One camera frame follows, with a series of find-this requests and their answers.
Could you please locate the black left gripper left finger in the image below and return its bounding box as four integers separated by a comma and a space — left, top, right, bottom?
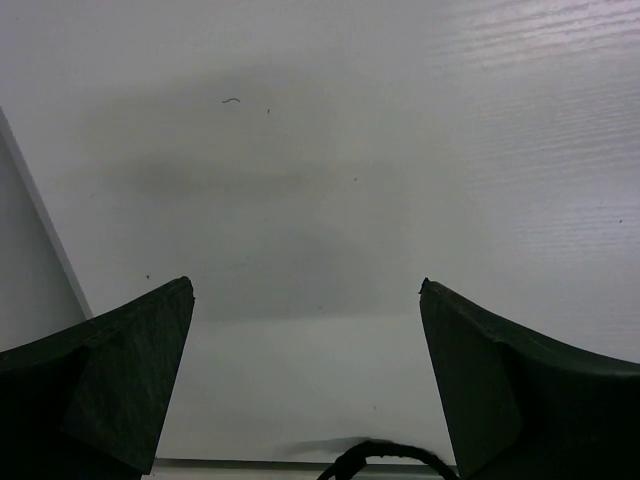
1, 276, 195, 479

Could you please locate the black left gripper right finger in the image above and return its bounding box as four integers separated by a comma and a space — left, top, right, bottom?
419, 279, 639, 479

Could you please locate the black cable loop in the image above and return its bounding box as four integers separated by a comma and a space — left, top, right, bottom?
317, 439, 459, 480

